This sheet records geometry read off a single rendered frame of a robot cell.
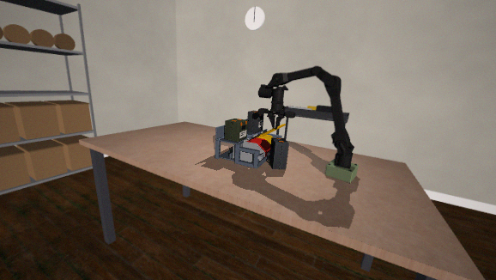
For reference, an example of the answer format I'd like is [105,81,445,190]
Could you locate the red open bin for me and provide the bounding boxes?
[247,137,270,157]

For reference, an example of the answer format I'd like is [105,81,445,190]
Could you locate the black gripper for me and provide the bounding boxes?
[257,99,295,129]

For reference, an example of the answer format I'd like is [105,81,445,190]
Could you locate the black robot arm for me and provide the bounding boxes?
[258,66,354,168]

